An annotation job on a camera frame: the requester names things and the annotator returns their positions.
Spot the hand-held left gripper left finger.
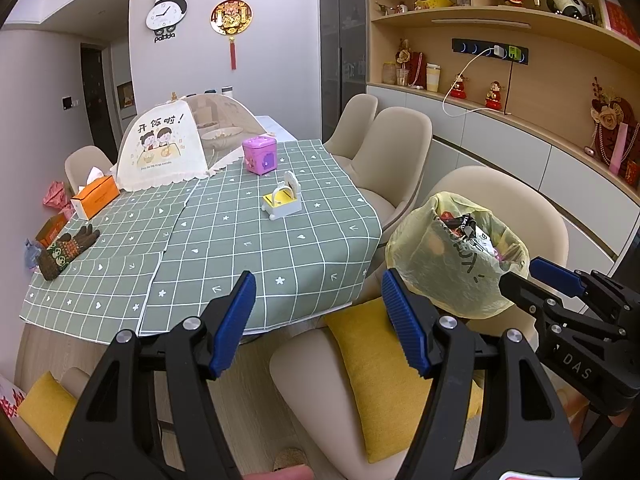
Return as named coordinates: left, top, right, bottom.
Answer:
left=54, top=270, right=257, bottom=480

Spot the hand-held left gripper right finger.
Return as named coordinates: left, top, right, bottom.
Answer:
left=381, top=268, right=583, bottom=480

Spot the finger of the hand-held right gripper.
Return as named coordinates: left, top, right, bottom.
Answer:
left=529, top=256, right=622, bottom=307
left=498, top=271, right=622, bottom=347

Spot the yellow plastic bin liner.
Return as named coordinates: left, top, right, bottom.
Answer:
left=385, top=191, right=531, bottom=321

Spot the white black snack packet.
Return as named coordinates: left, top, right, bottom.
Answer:
left=440, top=212, right=489, bottom=252

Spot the person's left hand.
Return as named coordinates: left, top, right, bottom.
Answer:
left=244, top=465, right=315, bottom=480

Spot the yellow cushion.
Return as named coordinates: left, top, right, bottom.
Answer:
left=17, top=372, right=79, bottom=457
left=323, top=297, right=484, bottom=464

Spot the green checked tablecloth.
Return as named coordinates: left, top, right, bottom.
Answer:
left=19, top=180, right=202, bottom=347
left=137, top=139, right=384, bottom=338

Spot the yellow white plastic holder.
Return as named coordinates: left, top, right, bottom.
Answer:
left=261, top=171, right=302, bottom=222

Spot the white sideboard cabinet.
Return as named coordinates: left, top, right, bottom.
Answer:
left=366, top=82, right=640, bottom=262

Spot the pink bag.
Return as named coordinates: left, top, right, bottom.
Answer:
left=610, top=122, right=630, bottom=172

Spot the brown woven slipper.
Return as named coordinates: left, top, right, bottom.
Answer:
left=272, top=447, right=309, bottom=471

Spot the flower bead decoration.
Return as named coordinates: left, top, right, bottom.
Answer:
left=584, top=77, right=640, bottom=169

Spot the purple tin box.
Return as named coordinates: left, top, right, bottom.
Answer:
left=242, top=135, right=279, bottom=177

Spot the brown knitted glove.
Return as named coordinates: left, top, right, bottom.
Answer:
left=37, top=225, right=101, bottom=282

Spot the printed mesh food cover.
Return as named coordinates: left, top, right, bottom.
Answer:
left=116, top=92, right=262, bottom=192

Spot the orange tissue box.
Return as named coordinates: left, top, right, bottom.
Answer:
left=70, top=167, right=121, bottom=221

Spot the small orange box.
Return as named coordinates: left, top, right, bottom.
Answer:
left=35, top=212, right=69, bottom=249

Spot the bluish cloth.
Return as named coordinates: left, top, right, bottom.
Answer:
left=22, top=239, right=44, bottom=274

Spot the red white paper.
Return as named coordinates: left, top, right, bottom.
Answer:
left=0, top=375, right=27, bottom=422

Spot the black power strip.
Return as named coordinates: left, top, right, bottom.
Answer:
left=451, top=37, right=530, bottom=65

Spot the red gift bag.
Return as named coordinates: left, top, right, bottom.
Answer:
left=409, top=52, right=427, bottom=89

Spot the dark door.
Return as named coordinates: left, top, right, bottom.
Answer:
left=80, top=42, right=121, bottom=162

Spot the red framed picture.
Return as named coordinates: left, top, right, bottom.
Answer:
left=595, top=0, right=640, bottom=46

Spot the dark glass panel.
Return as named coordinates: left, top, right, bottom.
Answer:
left=319, top=0, right=369, bottom=144

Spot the wooden wall shelf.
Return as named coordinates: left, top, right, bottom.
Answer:
left=365, top=0, right=640, bottom=202

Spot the white cable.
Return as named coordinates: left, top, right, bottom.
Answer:
left=442, top=55, right=497, bottom=119

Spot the small wall frame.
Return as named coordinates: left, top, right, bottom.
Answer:
left=116, top=81, right=137, bottom=121

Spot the red gold wall ornament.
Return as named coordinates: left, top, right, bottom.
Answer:
left=210, top=0, right=254, bottom=72

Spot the panda wall clock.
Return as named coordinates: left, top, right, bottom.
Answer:
left=146, top=0, right=189, bottom=44

